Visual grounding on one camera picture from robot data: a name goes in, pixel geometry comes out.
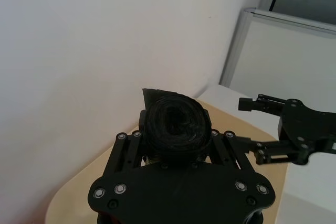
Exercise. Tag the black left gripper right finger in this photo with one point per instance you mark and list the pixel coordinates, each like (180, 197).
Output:
(227, 150)

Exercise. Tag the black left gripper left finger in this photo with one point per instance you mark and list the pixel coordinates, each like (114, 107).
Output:
(126, 150)

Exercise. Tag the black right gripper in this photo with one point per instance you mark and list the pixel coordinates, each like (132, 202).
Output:
(302, 127)

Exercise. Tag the black bag roll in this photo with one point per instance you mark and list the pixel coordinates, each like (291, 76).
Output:
(176, 127)

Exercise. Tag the grey framed white partition panel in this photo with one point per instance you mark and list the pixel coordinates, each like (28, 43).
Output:
(278, 56)

